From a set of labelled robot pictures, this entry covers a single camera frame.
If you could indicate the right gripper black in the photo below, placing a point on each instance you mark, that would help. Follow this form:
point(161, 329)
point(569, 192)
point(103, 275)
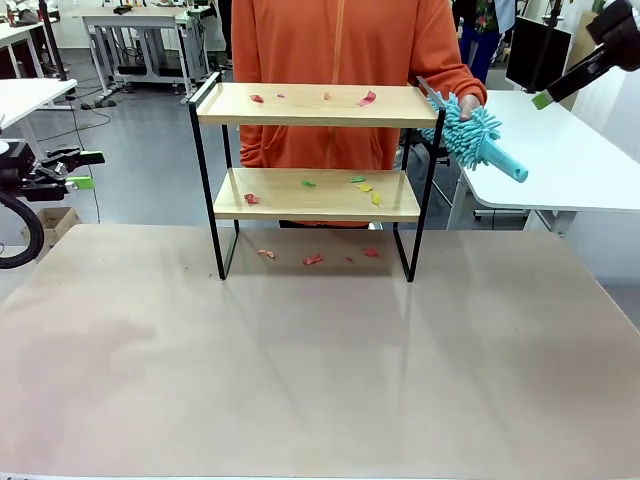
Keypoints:
point(622, 25)

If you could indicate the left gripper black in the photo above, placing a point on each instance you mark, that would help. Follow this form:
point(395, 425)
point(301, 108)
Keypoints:
point(20, 172)

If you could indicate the teal microfiber duster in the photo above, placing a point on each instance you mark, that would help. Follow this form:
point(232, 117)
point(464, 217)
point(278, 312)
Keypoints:
point(470, 135)

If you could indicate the person's right forearm orange sleeve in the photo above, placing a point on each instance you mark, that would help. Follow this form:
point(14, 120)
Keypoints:
point(252, 150)

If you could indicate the person's left forearm orange sleeve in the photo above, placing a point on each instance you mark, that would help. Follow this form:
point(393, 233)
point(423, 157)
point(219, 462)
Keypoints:
point(462, 80)

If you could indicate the person's left hand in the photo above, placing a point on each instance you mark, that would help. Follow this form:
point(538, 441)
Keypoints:
point(470, 105)

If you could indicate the tan board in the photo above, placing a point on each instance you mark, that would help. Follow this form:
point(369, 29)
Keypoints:
point(585, 50)

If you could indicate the black monitor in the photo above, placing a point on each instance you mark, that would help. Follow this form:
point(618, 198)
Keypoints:
point(537, 50)

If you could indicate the cardboard box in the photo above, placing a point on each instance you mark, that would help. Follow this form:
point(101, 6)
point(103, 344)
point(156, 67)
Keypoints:
point(55, 220)

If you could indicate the white table with rounded corner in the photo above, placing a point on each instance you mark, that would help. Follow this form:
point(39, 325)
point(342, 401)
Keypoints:
point(550, 160)

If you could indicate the white side table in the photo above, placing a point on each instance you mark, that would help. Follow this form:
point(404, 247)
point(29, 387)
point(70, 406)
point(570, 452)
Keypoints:
point(25, 97)

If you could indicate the person in blue trousers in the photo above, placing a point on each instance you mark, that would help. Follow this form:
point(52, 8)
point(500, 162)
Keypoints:
point(480, 45)

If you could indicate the black stand pole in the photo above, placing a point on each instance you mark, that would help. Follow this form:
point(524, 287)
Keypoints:
point(54, 45)

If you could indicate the white desk with clutter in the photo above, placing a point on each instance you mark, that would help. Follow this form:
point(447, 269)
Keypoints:
point(20, 32)

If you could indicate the black office chair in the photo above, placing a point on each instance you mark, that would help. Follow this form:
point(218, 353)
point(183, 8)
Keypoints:
point(435, 160)

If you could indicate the person in dark clothes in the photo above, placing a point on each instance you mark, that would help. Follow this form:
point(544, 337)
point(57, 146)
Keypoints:
point(225, 30)

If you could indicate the large red paper scrap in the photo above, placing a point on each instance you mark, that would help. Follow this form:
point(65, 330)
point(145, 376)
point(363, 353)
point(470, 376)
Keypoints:
point(366, 99)

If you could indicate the yellow paper scrap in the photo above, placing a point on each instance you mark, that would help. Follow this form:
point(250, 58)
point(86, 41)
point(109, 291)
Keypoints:
point(365, 187)
point(376, 199)

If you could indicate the person in orange hoodie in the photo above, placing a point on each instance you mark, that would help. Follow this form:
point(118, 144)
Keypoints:
point(325, 50)

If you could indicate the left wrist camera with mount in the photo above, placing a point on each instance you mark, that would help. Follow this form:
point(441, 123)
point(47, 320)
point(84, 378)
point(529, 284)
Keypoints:
point(3, 148)

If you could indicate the grey metal frame desk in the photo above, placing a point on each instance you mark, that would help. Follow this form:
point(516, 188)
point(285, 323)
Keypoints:
point(135, 20)

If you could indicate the black frame wooden two-tier shelf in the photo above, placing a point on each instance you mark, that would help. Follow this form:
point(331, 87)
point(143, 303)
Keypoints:
point(320, 112)

